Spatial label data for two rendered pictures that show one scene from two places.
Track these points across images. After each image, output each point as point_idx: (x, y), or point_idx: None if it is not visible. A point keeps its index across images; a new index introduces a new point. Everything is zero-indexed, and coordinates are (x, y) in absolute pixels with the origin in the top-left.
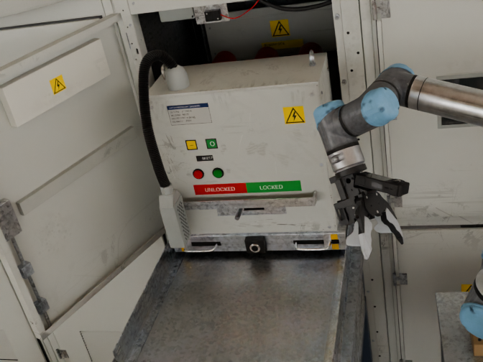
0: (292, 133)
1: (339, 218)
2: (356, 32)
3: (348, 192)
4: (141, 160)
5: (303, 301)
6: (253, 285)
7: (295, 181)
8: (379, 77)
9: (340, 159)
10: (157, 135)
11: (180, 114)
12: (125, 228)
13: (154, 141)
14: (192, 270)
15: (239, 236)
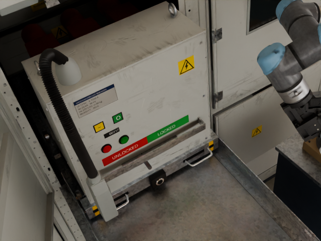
0: (184, 81)
1: (303, 137)
2: None
3: (302, 115)
4: (19, 158)
5: (229, 202)
6: (180, 211)
7: (185, 116)
8: (294, 12)
9: (299, 92)
10: (64, 133)
11: (88, 104)
12: (35, 226)
13: (82, 142)
14: (118, 226)
15: (143, 179)
